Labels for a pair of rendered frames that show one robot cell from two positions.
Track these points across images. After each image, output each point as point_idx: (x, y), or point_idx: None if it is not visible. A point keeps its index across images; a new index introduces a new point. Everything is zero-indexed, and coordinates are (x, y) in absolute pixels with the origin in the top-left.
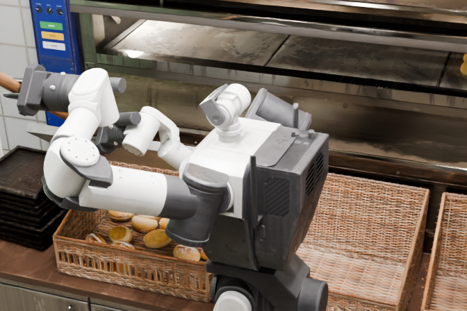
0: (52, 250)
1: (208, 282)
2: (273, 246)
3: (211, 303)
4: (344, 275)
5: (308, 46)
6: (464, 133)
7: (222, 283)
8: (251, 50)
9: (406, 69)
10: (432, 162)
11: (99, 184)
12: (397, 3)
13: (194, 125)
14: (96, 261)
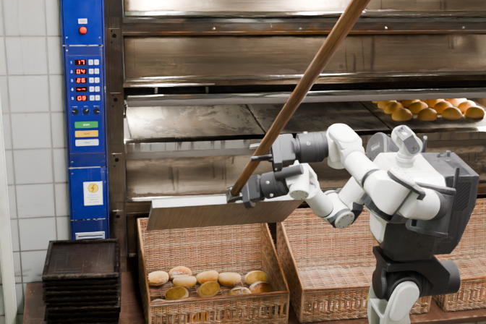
0: (123, 322)
1: (288, 306)
2: (451, 235)
3: (288, 323)
4: (354, 280)
5: (275, 117)
6: None
7: (393, 279)
8: (240, 125)
9: (358, 122)
10: None
11: (421, 197)
12: (377, 72)
13: (214, 191)
14: (171, 320)
